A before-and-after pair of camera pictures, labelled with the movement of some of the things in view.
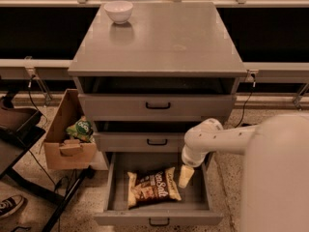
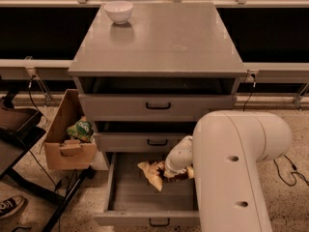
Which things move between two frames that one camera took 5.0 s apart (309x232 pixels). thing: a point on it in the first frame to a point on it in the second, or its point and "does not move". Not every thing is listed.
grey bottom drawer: (199, 204) does not move
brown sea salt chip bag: (153, 187) to (155, 172)
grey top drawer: (157, 99) does not move
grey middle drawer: (141, 136) does not move
